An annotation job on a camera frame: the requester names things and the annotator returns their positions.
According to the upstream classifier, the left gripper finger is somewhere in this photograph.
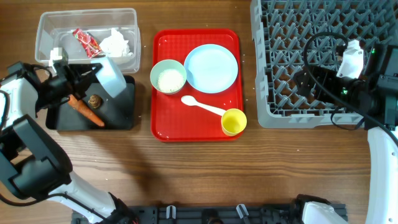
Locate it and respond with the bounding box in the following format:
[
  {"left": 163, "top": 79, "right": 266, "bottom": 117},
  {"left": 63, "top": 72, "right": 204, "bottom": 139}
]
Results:
[
  {"left": 70, "top": 63, "right": 103, "bottom": 82},
  {"left": 73, "top": 76, "right": 95, "bottom": 100}
]

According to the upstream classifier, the orange carrot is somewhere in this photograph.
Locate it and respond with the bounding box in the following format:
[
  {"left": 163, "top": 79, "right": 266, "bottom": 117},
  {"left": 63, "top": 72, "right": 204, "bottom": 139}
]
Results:
[{"left": 68, "top": 95, "right": 105, "bottom": 128}]

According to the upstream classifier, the red snack wrapper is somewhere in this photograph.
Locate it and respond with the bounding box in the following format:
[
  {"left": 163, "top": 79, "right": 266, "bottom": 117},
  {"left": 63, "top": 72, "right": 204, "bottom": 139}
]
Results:
[{"left": 73, "top": 28, "right": 103, "bottom": 58}]

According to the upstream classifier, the light blue bowl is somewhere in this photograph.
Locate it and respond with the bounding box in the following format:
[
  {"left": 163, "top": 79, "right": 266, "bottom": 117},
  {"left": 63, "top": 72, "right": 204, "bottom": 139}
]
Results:
[{"left": 91, "top": 57, "right": 127, "bottom": 98}]

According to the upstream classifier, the white napkin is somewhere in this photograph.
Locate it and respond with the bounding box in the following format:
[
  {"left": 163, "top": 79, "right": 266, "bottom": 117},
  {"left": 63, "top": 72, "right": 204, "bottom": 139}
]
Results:
[{"left": 99, "top": 28, "right": 132, "bottom": 57}]

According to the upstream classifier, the green bowl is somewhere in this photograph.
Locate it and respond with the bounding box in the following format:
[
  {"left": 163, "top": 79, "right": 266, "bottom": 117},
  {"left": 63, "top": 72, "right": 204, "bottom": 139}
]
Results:
[{"left": 150, "top": 59, "right": 187, "bottom": 95}]

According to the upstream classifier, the yellow cup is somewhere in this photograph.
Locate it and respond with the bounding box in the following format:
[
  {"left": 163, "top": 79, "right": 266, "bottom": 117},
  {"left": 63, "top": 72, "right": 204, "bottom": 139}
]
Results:
[{"left": 221, "top": 108, "right": 247, "bottom": 136}]

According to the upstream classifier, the white rice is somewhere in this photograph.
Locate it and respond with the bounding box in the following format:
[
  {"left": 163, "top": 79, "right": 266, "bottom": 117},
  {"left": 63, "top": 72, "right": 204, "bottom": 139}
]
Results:
[{"left": 157, "top": 69, "right": 185, "bottom": 93}]

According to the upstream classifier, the light blue plate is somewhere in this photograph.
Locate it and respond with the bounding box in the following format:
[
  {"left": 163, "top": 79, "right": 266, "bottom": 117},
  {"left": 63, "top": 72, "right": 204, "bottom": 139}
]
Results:
[{"left": 183, "top": 44, "right": 239, "bottom": 94}]

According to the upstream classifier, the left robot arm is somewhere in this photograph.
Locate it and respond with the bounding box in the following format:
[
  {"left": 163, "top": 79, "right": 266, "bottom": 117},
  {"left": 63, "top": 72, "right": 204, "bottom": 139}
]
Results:
[{"left": 1, "top": 61, "right": 136, "bottom": 223}]

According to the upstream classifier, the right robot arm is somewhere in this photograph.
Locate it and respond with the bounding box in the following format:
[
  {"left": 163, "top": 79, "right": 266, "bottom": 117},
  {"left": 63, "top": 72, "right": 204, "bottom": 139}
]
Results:
[{"left": 294, "top": 40, "right": 397, "bottom": 223}]

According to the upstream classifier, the black waste tray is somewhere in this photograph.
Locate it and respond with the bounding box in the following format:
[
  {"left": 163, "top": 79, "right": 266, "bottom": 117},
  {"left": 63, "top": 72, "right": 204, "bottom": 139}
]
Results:
[{"left": 45, "top": 75, "right": 136, "bottom": 131}]

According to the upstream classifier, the grey dishwasher rack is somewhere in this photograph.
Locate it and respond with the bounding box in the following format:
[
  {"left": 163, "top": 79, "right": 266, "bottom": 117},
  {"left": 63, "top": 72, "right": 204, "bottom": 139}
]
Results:
[{"left": 250, "top": 0, "right": 397, "bottom": 128}]

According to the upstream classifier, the clear plastic bin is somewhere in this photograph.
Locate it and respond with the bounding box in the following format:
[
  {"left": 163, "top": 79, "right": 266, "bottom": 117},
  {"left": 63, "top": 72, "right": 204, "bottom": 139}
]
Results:
[{"left": 35, "top": 8, "right": 141, "bottom": 73}]

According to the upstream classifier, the red serving tray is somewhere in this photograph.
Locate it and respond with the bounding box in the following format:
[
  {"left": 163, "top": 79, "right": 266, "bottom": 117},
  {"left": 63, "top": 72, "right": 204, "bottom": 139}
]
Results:
[{"left": 150, "top": 29, "right": 243, "bottom": 142}]

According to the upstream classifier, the white plastic spoon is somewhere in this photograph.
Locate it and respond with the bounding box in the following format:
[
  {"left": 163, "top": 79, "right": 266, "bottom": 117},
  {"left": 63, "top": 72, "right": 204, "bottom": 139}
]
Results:
[{"left": 181, "top": 95, "right": 226, "bottom": 116}]

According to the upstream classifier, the right black cable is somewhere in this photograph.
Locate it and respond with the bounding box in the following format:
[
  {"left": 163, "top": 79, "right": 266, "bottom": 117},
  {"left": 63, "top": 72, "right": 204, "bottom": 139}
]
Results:
[{"left": 303, "top": 31, "right": 398, "bottom": 147}]

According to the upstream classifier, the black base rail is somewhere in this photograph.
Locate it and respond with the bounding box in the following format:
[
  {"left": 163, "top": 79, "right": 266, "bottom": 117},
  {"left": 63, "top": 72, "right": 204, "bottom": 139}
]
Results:
[{"left": 130, "top": 204, "right": 300, "bottom": 224}]

